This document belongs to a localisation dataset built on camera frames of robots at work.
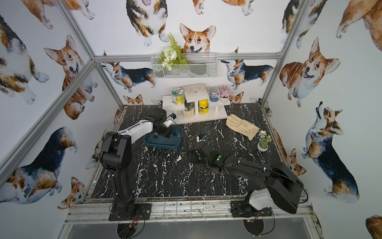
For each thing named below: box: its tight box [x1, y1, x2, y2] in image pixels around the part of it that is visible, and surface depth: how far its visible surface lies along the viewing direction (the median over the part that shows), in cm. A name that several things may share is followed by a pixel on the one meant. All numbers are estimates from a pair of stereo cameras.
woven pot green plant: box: [183, 100, 196, 119], surface depth 112 cm
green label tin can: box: [171, 87, 185, 106], surface depth 99 cm
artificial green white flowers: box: [157, 32, 189, 72], surface depth 81 cm
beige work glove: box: [225, 114, 261, 141], surface depth 109 cm
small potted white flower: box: [257, 129, 273, 152], surface depth 94 cm
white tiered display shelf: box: [162, 83, 231, 123], surface depth 109 cm
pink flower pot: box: [216, 84, 234, 104], surface depth 97 cm
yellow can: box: [198, 99, 209, 114], surface depth 112 cm
